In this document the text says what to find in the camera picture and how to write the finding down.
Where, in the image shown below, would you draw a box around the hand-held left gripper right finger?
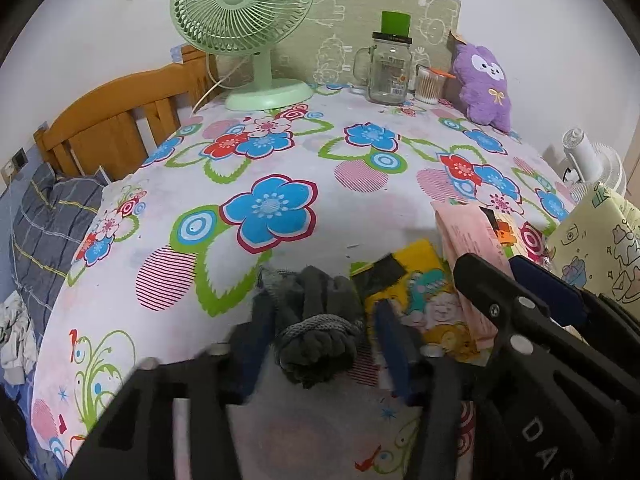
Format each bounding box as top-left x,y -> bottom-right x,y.
372,299 -> 468,480

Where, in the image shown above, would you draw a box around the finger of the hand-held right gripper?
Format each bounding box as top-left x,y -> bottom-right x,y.
509,255 -> 640,333
452,252 -> 601,401

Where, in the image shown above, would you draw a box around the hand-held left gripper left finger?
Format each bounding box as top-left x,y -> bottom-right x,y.
65,300 -> 277,480

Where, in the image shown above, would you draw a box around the pink tissue packet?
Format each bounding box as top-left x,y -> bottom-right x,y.
432,201 -> 516,351

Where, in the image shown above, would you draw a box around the yellow cartoon tissue packet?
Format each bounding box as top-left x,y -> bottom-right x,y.
350,239 -> 493,363

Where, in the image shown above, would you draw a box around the dark grey knitted sock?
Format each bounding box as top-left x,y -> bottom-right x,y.
256,265 -> 368,388

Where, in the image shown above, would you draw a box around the yellow printed fabric box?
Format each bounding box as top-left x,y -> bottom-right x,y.
545,185 -> 640,306

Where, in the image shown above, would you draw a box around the white standing fan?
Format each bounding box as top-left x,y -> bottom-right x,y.
557,127 -> 628,206

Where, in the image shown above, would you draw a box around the purple plush bunny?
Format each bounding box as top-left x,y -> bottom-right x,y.
450,30 -> 513,133

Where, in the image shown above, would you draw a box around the cotton swab container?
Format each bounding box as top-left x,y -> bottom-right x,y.
415,64 -> 457,106

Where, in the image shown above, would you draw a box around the glass jar mug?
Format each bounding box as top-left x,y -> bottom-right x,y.
353,31 -> 416,107

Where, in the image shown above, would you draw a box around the white crumpled cloth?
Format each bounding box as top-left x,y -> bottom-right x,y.
0,290 -> 38,386

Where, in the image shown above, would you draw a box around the grey plaid pillow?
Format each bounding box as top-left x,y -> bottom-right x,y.
10,162 -> 108,331

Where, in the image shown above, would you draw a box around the blue bed sheet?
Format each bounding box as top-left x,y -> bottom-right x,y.
0,375 -> 66,480

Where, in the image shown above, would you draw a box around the green plastic cup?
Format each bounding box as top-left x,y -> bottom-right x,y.
380,10 -> 412,38

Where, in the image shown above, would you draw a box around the wooden bed headboard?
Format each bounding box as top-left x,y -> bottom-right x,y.
34,44 -> 221,181

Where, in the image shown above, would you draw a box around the green printed board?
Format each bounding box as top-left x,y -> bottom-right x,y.
272,0 -> 463,93

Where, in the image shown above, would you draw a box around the white fan cable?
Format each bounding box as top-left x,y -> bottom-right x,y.
192,54 -> 237,114

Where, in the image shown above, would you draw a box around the wall socket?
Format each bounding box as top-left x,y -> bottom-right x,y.
0,147 -> 28,183

